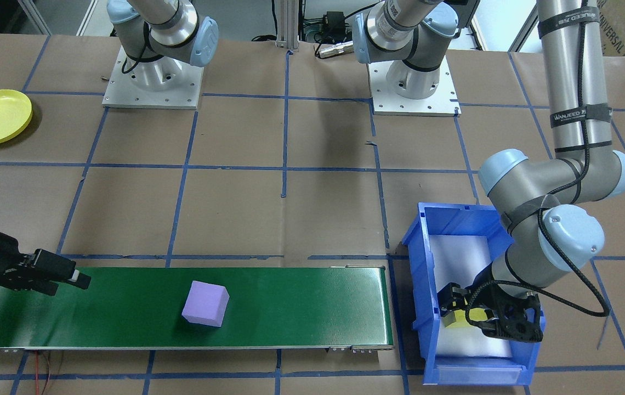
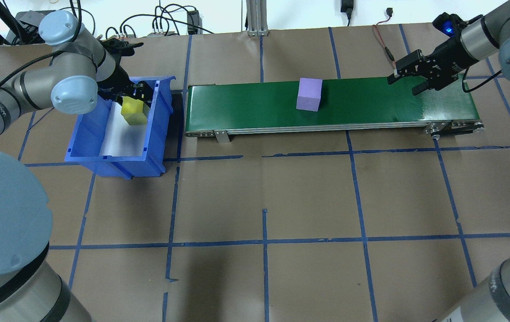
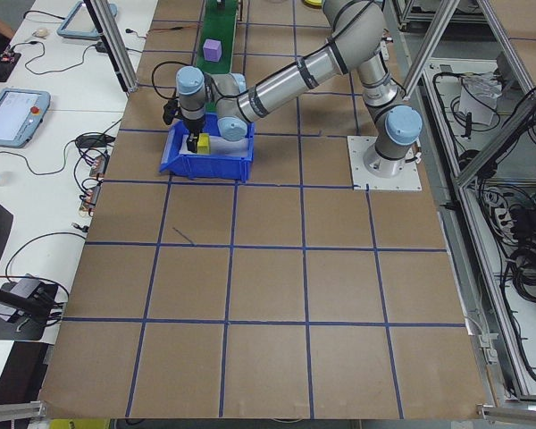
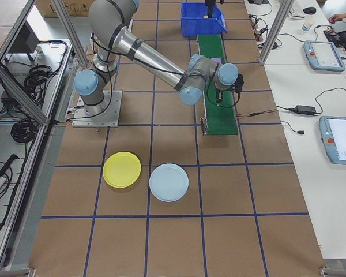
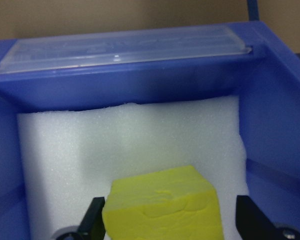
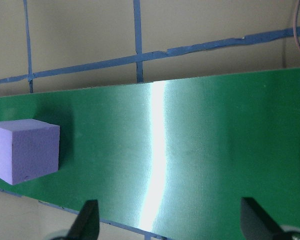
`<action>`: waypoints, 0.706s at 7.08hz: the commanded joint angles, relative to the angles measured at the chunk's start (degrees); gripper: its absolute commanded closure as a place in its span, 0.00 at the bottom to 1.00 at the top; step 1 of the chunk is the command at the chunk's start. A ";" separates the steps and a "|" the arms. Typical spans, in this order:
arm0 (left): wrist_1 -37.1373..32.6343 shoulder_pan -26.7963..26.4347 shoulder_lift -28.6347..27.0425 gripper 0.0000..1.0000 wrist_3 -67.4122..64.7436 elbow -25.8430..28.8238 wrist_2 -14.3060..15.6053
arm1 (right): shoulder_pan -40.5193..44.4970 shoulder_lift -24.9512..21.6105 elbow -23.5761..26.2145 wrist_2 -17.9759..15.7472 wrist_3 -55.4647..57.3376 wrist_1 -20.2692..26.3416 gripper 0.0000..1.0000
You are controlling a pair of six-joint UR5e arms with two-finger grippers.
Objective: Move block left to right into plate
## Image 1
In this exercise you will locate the yellow foam block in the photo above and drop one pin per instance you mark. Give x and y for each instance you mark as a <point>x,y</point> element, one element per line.
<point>459,321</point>

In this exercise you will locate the purple foam block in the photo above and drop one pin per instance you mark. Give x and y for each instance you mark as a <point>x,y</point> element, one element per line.
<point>205,304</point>

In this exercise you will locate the blue plastic storage bin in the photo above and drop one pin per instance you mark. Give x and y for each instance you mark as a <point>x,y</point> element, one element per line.
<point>419,285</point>

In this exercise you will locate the white foam sheet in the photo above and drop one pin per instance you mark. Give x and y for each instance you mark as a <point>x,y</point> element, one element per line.
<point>466,258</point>

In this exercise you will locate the green conveyor belt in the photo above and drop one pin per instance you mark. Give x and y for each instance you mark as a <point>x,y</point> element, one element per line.
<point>290,307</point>

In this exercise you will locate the silver metal connector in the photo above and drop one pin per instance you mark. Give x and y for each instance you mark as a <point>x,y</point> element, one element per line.
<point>334,50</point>

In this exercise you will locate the black power supply box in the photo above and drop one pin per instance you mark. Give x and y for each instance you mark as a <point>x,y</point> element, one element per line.
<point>335,22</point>

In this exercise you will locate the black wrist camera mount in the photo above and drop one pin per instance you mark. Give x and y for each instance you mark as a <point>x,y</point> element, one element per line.
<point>521,327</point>

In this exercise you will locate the white square base plate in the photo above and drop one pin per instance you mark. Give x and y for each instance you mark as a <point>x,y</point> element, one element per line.
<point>438,107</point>
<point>126,99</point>

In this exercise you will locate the aluminium upright post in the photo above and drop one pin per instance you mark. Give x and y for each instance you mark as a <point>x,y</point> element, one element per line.
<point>288,27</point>

